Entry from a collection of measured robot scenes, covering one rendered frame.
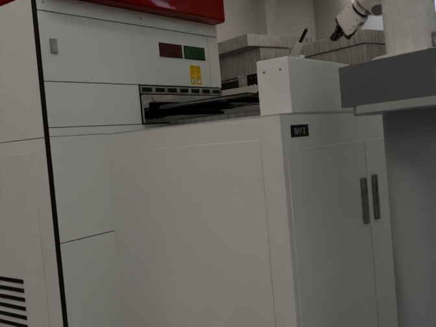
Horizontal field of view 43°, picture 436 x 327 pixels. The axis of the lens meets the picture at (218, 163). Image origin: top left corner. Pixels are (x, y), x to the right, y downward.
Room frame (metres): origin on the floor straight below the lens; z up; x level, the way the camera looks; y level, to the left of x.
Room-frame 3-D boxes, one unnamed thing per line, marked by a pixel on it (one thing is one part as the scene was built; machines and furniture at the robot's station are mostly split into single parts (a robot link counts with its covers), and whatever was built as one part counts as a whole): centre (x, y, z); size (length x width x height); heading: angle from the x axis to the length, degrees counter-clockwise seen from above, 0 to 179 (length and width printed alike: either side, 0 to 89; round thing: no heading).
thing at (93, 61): (1.87, 0.22, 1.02); 0.81 x 0.03 x 0.40; 142
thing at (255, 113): (1.75, -0.05, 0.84); 0.50 x 0.02 x 0.03; 52
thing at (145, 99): (2.00, 0.10, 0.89); 0.44 x 0.02 x 0.10; 142
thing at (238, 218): (1.88, -0.21, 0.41); 0.96 x 0.64 x 0.82; 142
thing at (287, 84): (1.61, -0.32, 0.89); 0.55 x 0.09 x 0.14; 142
